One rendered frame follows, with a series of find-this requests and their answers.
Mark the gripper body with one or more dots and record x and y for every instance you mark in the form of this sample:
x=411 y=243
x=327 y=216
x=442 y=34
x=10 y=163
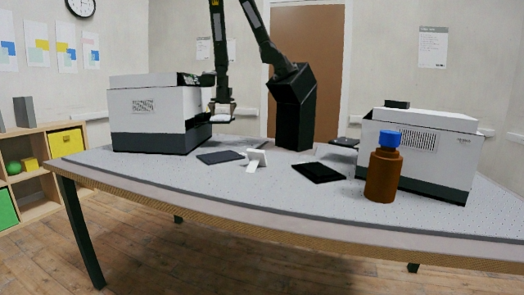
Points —
x=222 y=96

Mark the brown bottle with blue cap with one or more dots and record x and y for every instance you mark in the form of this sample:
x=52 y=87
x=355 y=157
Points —
x=384 y=169

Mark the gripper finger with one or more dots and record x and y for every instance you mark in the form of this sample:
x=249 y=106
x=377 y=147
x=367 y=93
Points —
x=212 y=108
x=232 y=109

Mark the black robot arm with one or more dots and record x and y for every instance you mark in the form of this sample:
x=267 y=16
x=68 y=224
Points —
x=269 y=53

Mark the white multi-well plate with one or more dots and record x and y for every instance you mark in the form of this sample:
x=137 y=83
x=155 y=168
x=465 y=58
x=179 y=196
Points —
x=220 y=118

